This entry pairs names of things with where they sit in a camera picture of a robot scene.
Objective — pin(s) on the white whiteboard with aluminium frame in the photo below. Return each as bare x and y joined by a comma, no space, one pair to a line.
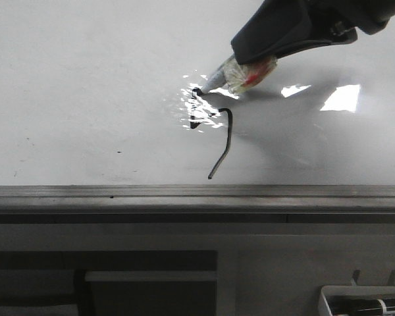
98,122

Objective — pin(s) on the white whiteboard marker with tape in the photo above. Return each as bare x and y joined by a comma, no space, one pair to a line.
238,78

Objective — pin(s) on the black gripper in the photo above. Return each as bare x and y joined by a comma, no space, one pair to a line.
283,28

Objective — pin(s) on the black marker in tray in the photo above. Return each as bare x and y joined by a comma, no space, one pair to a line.
362,307

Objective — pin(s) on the white marker tray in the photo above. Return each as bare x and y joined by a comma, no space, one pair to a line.
330,293

